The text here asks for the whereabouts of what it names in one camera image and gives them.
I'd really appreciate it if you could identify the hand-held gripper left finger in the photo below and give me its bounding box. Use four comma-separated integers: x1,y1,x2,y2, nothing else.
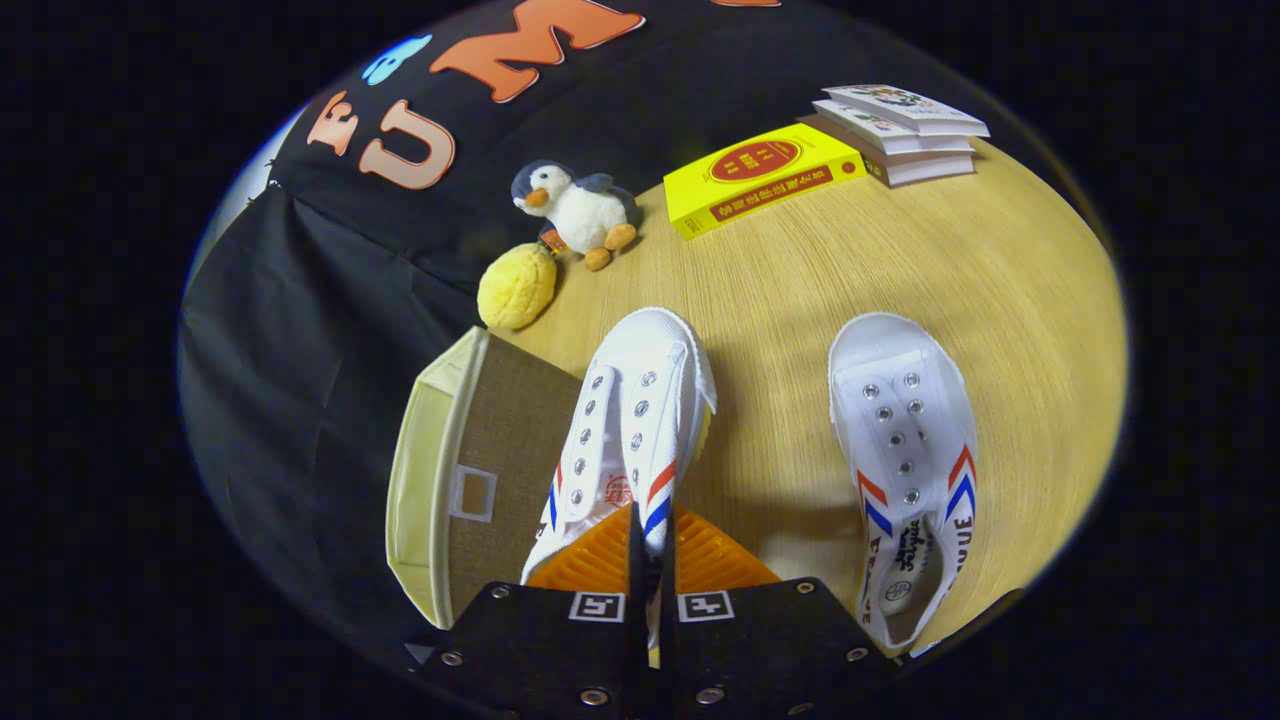
415,503,646,720

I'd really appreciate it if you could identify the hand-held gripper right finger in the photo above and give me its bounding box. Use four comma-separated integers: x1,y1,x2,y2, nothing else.
660,505,896,720

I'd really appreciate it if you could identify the beige fabric storage box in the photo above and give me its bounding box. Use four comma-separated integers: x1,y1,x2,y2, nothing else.
386,326,583,631

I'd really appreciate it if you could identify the white canvas shoe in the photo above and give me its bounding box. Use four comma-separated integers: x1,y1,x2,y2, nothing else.
828,312,979,651
520,307,719,651

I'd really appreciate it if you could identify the yellow round plush toy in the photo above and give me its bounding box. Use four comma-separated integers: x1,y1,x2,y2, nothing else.
477,243,559,331

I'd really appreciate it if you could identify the penguin plush toy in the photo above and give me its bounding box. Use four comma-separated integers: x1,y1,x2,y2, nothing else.
511,160,641,272

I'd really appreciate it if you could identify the yellow book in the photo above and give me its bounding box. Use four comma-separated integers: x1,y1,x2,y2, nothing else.
663,123,868,241

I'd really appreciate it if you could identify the white illustrated book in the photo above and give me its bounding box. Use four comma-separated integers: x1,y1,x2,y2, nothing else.
812,100,976,156
822,84,991,138

